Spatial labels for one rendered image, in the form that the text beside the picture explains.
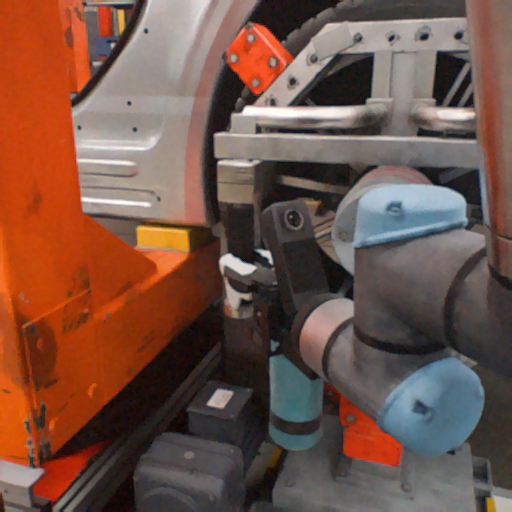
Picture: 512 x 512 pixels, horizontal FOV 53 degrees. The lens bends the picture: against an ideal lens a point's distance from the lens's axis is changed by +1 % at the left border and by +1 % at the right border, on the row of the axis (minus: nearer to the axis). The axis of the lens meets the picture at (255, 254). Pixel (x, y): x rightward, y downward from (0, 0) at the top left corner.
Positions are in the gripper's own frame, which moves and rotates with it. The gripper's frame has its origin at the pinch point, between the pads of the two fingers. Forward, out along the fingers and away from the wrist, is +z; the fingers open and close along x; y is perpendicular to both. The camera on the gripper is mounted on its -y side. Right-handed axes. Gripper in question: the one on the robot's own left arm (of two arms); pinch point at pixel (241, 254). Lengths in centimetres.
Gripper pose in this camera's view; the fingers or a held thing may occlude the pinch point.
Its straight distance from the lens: 66.3
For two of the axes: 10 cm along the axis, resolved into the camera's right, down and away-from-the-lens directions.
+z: -4.5, -2.8, 8.5
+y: 0.1, 9.5, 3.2
